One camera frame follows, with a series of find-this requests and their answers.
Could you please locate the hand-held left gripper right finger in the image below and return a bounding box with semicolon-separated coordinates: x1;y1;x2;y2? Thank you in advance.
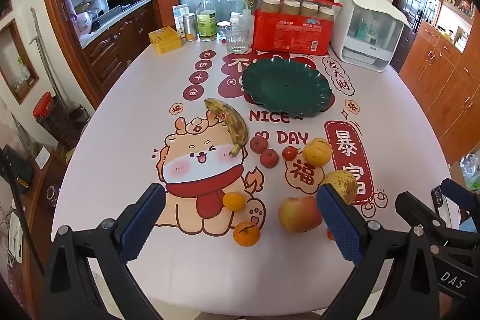
316;183;445;320

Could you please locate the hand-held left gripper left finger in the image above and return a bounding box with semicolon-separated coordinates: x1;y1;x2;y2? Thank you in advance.
39;182;166;320

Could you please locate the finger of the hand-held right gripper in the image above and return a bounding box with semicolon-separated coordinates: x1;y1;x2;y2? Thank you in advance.
395;191;448;231
430;178;480;223

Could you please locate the speckled yellow pear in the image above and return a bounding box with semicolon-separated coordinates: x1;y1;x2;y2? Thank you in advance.
319;170;359;205

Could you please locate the large red yellow apple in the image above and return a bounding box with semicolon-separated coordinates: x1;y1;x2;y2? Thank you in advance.
278;196;323;234

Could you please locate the yellow striped melon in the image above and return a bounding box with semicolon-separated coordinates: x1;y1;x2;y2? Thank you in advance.
303;137;332;167

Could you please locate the orange tangerine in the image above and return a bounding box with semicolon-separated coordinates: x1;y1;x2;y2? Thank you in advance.
233;222;260;247
222;191;247;212

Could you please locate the dark green scalloped plate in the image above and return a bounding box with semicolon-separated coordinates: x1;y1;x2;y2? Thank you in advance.
242;58;334;117

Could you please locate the clear plastic bag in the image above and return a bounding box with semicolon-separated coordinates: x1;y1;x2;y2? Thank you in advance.
459;155;480;189

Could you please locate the wooden sideboard cabinet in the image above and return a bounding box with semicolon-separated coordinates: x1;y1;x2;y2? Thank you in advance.
399;20;480;163

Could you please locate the spotted yellow banana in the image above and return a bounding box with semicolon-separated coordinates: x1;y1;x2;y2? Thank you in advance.
203;98;250;158

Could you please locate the red lidded jar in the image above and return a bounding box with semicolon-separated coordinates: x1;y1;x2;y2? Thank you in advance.
32;92;72;148

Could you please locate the wooden kitchen counter cabinet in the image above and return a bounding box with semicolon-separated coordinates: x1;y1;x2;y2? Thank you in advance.
80;0;156;92

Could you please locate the wooden display shelf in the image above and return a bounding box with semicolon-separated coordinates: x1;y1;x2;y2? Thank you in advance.
431;0;480;54

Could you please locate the yellow cardboard box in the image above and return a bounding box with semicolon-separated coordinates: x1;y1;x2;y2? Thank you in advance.
148;26;183;55

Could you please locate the red paper cup packet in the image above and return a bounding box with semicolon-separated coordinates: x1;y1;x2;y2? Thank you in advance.
247;0;345;56

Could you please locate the white cup holder cabinet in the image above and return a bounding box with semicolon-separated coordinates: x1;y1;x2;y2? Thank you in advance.
332;0;410;73

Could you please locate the metal can orange label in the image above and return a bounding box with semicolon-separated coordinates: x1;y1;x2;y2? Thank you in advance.
182;13;198;42

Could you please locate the glass bottle green label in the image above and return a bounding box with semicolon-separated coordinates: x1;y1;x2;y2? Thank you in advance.
196;0;218;42

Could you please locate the white blue carton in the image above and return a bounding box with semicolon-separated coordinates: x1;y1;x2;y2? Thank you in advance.
172;4;190;37

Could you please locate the white squeeze bottle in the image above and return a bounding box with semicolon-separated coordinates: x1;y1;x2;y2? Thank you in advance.
239;0;256;39

